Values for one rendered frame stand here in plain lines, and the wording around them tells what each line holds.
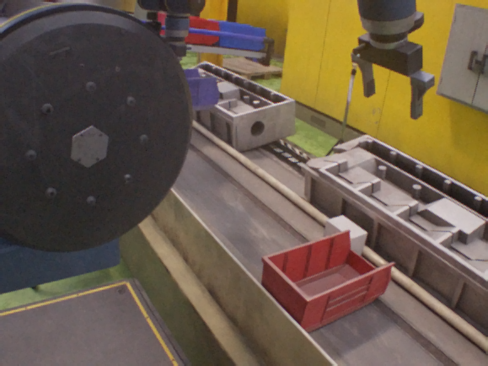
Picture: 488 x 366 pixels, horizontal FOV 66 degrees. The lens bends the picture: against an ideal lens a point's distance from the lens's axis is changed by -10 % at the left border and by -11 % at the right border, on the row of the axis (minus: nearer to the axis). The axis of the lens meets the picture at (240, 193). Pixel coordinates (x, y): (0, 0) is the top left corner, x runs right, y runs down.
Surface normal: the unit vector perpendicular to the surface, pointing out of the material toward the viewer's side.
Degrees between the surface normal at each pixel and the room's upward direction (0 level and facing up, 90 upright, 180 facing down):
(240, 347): 0
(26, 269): 90
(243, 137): 90
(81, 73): 90
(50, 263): 90
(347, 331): 0
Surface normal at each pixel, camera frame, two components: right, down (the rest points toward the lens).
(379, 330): 0.09, -0.88
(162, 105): 0.69, 0.36
